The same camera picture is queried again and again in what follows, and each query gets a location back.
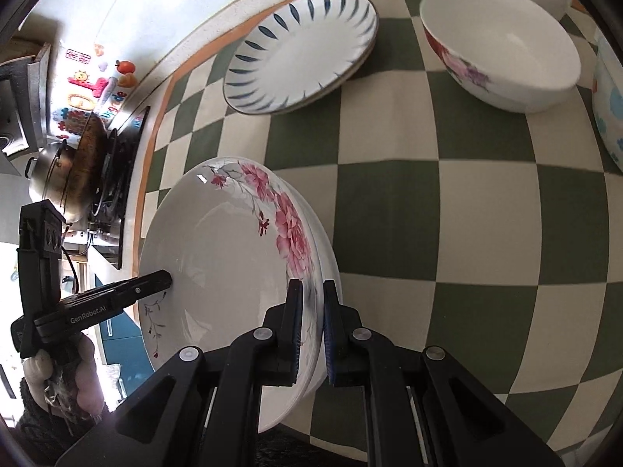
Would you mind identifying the steel pot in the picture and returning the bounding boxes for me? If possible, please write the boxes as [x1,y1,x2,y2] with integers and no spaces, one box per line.
[24,139,77,205]

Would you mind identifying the blue cabinet front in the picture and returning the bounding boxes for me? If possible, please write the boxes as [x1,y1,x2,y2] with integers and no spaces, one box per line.
[92,276,154,381]

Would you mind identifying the black gas stove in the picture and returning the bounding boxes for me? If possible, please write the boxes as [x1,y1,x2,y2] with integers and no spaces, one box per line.
[88,105,150,270]

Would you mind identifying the pink floral plate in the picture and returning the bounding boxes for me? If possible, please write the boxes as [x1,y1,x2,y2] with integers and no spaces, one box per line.
[138,157,323,431]

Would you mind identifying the plain white plate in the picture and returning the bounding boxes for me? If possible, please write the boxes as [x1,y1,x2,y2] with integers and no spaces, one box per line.
[278,176,343,402]

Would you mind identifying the green checkered mat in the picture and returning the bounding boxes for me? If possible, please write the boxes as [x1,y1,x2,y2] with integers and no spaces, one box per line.
[141,0,622,465]

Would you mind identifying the blue leaf pattern plate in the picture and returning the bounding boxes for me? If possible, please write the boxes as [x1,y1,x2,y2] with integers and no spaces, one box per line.
[223,0,379,115]

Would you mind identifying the red floral white bowl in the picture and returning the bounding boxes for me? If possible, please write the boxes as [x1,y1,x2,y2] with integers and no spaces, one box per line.
[419,0,581,114]

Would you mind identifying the gloved left hand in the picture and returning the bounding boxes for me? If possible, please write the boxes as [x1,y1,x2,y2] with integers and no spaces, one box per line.
[22,333,108,424]

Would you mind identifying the blue patterned white bowl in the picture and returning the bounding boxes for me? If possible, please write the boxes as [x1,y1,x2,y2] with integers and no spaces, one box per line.
[592,28,623,169]

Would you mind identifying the colourful wall stickers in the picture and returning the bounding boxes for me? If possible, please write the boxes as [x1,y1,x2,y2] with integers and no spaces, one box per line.
[49,43,138,136]

